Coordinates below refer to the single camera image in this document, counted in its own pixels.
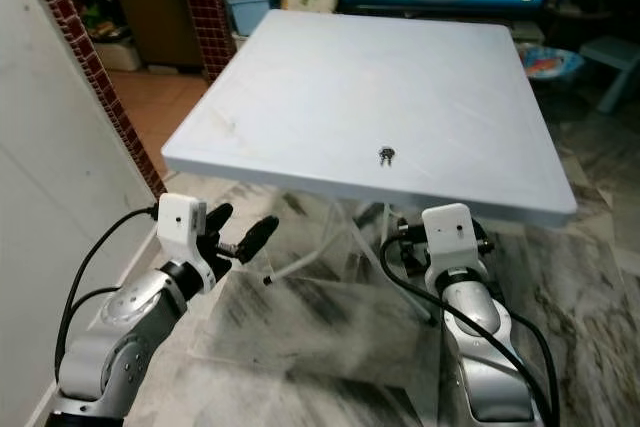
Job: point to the white folding table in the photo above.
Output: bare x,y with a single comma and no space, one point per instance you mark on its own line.
370,87

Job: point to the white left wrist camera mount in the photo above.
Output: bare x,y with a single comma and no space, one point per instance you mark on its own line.
182,227

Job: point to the white plastic container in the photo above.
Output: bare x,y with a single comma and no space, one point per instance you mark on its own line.
118,55

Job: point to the brown wooden door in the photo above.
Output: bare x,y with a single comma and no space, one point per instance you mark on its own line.
145,2

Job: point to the colourful round child stool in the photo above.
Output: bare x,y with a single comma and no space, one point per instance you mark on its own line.
550,62

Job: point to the light blue plastic stool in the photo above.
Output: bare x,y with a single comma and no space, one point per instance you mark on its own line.
615,52

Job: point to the red brick tile wall edging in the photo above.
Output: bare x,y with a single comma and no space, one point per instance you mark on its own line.
95,67

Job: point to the red brick tile column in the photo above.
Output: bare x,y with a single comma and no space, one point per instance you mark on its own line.
205,12

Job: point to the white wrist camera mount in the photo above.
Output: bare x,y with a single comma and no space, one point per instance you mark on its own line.
452,239
182,227

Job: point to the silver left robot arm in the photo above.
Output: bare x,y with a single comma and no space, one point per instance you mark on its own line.
125,332

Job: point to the blue plastic bin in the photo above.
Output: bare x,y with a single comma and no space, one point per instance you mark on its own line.
252,12

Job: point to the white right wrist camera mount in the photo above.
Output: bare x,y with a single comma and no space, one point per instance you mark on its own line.
452,239

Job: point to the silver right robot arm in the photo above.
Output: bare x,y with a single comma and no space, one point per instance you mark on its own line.
485,347

